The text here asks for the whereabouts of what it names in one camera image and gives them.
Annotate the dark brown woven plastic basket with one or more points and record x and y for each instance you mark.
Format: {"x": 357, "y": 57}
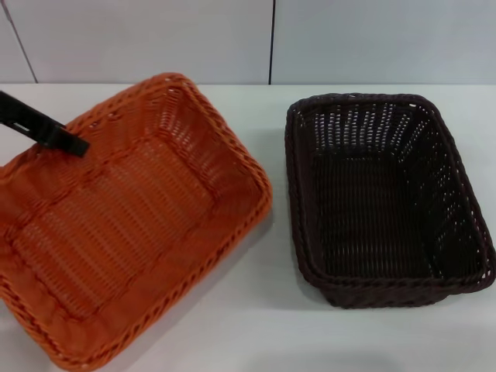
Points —
{"x": 372, "y": 209}

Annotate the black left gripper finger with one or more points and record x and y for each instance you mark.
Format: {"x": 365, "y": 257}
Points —
{"x": 42, "y": 124}

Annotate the orange woven plastic basket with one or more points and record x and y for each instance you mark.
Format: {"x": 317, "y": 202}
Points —
{"x": 128, "y": 232}

